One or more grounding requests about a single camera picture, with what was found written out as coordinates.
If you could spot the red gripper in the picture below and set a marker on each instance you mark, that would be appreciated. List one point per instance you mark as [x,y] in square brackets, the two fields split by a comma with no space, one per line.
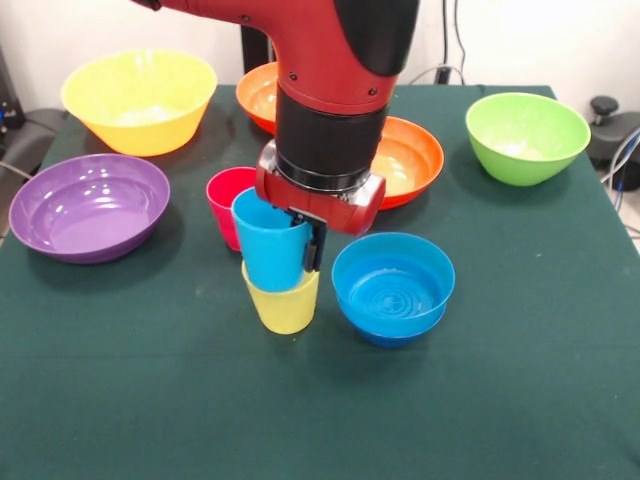
[325,210]

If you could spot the light blue cup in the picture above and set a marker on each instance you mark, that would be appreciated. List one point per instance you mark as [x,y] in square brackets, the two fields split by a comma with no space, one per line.
[270,255]

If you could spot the yellow-green cup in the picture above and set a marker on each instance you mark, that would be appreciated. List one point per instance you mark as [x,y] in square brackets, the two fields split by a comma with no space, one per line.
[285,312]

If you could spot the light blue bowl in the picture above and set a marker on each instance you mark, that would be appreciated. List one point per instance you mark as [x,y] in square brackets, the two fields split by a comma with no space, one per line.
[395,295]

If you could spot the dark blue bowl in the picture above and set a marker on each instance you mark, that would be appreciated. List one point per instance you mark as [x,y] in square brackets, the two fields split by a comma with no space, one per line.
[395,336]

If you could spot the orange bowl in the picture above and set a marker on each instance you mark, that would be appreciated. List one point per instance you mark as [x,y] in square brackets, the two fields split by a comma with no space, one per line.
[257,100]
[415,155]

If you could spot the light green bowl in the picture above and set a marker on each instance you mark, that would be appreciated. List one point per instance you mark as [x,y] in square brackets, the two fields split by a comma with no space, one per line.
[530,145]

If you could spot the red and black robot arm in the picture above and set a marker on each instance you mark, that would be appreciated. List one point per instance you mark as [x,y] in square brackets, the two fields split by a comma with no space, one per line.
[330,60]

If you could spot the red cup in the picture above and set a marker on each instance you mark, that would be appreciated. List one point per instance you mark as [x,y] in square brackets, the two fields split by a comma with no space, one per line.
[222,200]

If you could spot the dark green tablecloth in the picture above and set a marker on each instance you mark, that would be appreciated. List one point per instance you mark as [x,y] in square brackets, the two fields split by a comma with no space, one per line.
[320,400]

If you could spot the large yellow bowl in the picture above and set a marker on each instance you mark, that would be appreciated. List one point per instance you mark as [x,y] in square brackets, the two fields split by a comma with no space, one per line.
[140,130]

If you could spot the black plug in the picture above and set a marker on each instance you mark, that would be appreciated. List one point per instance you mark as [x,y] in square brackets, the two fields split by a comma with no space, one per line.
[442,75]

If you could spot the purple bowl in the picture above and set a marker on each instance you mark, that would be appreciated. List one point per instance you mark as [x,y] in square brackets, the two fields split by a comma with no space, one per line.
[85,215]

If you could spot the black chair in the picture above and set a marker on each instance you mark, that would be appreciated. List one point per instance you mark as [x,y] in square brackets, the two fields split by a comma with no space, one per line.
[30,135]

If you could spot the black rounded base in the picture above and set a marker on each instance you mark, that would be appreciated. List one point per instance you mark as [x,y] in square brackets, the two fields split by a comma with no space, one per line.
[612,142]

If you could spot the black knob clamp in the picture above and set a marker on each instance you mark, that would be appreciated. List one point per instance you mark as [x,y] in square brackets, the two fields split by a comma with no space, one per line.
[604,106]

